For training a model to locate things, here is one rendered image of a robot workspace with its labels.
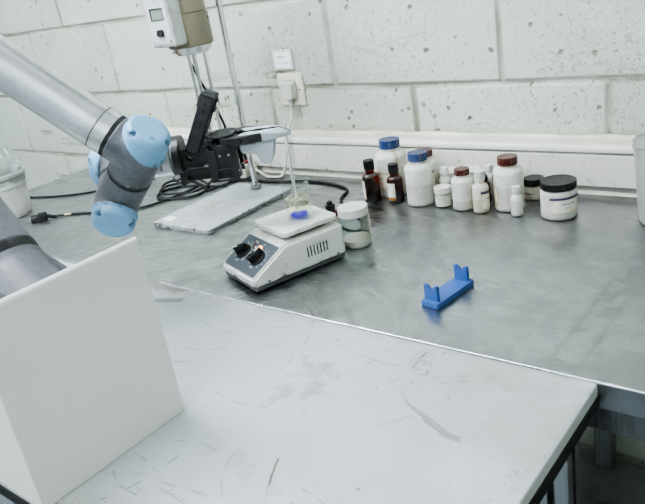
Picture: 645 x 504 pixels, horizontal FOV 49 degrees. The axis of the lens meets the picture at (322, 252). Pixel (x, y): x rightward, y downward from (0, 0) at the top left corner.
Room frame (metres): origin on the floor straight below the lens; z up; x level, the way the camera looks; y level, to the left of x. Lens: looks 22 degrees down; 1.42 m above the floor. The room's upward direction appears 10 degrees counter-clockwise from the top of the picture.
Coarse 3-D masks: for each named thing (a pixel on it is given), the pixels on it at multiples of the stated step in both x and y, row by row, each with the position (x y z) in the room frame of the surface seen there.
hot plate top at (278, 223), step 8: (320, 208) 1.29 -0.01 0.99; (272, 216) 1.29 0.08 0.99; (280, 216) 1.28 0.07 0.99; (312, 216) 1.25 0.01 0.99; (320, 216) 1.24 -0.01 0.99; (328, 216) 1.24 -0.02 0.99; (256, 224) 1.27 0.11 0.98; (264, 224) 1.25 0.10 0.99; (272, 224) 1.25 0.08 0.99; (280, 224) 1.24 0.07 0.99; (288, 224) 1.23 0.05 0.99; (296, 224) 1.22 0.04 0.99; (304, 224) 1.22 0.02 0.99; (312, 224) 1.21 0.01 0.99; (320, 224) 1.22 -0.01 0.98; (272, 232) 1.22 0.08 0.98; (280, 232) 1.20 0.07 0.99; (288, 232) 1.19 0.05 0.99; (296, 232) 1.20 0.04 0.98
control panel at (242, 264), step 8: (248, 240) 1.26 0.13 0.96; (256, 240) 1.24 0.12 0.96; (264, 248) 1.21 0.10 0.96; (272, 248) 1.19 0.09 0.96; (232, 256) 1.25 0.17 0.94; (232, 264) 1.22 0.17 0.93; (240, 264) 1.21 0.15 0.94; (248, 264) 1.19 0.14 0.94; (264, 264) 1.16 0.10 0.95; (248, 272) 1.17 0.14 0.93; (256, 272) 1.16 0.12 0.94
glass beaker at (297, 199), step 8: (296, 176) 1.29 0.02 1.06; (304, 176) 1.28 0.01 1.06; (280, 184) 1.26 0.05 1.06; (288, 184) 1.29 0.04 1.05; (296, 184) 1.29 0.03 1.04; (304, 184) 1.25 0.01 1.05; (288, 192) 1.24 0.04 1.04; (296, 192) 1.24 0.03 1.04; (304, 192) 1.25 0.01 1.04; (288, 200) 1.25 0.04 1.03; (296, 200) 1.24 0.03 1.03; (304, 200) 1.24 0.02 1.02; (288, 208) 1.25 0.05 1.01; (296, 208) 1.24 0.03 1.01; (304, 208) 1.24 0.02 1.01; (312, 208) 1.26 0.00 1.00; (288, 216) 1.25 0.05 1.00; (296, 216) 1.24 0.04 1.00; (304, 216) 1.24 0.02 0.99
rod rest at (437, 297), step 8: (456, 264) 1.05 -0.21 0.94; (456, 272) 1.05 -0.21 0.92; (464, 272) 1.03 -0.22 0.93; (456, 280) 1.04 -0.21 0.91; (464, 280) 1.03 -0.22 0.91; (472, 280) 1.03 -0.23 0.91; (424, 288) 1.00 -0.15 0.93; (432, 288) 0.98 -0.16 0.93; (440, 288) 1.02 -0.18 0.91; (448, 288) 1.02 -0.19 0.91; (456, 288) 1.01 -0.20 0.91; (464, 288) 1.02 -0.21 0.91; (432, 296) 0.98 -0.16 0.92; (440, 296) 1.00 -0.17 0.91; (448, 296) 0.99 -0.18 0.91; (456, 296) 1.00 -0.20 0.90; (424, 304) 0.99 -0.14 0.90; (432, 304) 0.98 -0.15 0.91; (440, 304) 0.97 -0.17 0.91
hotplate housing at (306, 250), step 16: (336, 224) 1.24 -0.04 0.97; (272, 240) 1.22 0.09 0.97; (288, 240) 1.20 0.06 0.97; (304, 240) 1.20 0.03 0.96; (320, 240) 1.21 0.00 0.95; (336, 240) 1.23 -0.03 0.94; (272, 256) 1.17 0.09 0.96; (288, 256) 1.18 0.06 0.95; (304, 256) 1.19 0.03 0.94; (320, 256) 1.21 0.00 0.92; (336, 256) 1.23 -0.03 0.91; (240, 272) 1.19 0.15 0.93; (272, 272) 1.16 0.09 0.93; (288, 272) 1.18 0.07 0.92; (304, 272) 1.19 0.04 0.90; (256, 288) 1.15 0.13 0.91
